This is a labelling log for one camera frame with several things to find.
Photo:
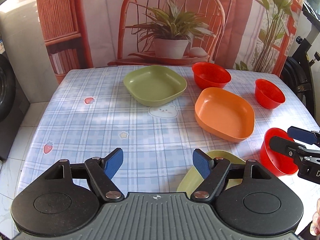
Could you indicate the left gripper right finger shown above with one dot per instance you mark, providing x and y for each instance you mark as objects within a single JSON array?
[{"x": 216, "y": 173}]

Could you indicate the person's right hand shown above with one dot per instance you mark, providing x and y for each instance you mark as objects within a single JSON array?
[{"x": 315, "y": 224}]

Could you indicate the washing machine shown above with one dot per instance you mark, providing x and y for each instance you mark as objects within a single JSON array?
[{"x": 13, "y": 108}]

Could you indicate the orange square plate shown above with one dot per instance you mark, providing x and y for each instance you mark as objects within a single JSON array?
[{"x": 224, "y": 114}]

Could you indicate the green square plate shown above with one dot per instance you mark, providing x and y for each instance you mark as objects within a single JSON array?
[
  {"x": 193, "y": 179},
  {"x": 155, "y": 85}
]

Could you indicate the black exercise bike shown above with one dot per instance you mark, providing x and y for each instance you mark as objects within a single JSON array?
[{"x": 296, "y": 73}]

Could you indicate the printed room backdrop cloth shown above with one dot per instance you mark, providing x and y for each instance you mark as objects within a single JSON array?
[{"x": 254, "y": 35}]

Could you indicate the red bowl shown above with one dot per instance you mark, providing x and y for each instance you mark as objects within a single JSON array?
[
  {"x": 268, "y": 94},
  {"x": 210, "y": 75},
  {"x": 278, "y": 164}
]

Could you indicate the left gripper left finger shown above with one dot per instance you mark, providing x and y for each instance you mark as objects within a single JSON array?
[{"x": 99, "y": 173}]

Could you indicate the plaid blue tablecloth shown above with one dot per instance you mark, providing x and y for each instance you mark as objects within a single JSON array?
[{"x": 92, "y": 113}]

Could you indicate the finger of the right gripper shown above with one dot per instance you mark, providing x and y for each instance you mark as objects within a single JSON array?
[
  {"x": 309, "y": 137},
  {"x": 285, "y": 147}
]

